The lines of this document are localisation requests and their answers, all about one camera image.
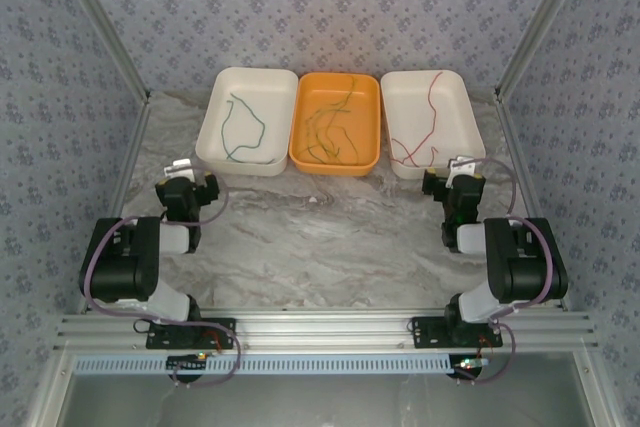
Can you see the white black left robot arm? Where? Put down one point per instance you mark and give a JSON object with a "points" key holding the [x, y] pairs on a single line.
{"points": [[120, 267]]}

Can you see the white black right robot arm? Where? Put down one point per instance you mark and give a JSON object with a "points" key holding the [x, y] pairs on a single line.
{"points": [[525, 267]]}

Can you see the cream plastic tray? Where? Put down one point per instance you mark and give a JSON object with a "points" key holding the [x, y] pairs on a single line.
{"points": [[245, 82], [455, 117]]}

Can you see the orange plastic tray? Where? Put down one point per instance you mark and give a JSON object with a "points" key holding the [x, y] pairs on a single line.
{"points": [[365, 117]]}

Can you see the small circuit board with LEDs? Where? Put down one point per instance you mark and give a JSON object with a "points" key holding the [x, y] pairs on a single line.
{"points": [[187, 361], [467, 363]]}

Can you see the aluminium frame bar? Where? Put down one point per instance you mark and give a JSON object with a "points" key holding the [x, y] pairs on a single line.
{"points": [[109, 27], [125, 172], [541, 22], [597, 397], [523, 172], [50, 392]]}

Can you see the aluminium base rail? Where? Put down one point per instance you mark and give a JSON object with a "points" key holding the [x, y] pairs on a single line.
{"points": [[325, 329]]}

